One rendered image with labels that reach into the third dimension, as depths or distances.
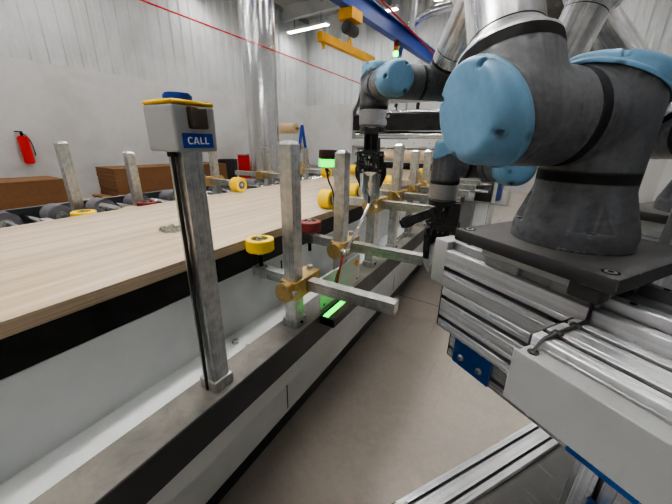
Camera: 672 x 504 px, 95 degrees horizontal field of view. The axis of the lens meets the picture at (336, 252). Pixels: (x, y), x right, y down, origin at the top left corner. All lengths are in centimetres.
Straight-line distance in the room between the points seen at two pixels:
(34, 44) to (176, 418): 781
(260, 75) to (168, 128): 459
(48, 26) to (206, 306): 789
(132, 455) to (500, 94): 70
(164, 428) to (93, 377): 21
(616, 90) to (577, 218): 14
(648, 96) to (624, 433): 35
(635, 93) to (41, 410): 99
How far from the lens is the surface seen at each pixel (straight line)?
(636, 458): 41
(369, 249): 98
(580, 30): 81
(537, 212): 51
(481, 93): 40
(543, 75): 42
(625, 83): 50
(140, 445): 67
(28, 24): 825
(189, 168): 54
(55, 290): 77
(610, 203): 51
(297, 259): 77
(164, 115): 52
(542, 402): 43
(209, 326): 62
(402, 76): 79
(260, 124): 502
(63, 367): 78
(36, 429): 82
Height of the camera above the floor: 117
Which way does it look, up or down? 20 degrees down
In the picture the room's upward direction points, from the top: 1 degrees clockwise
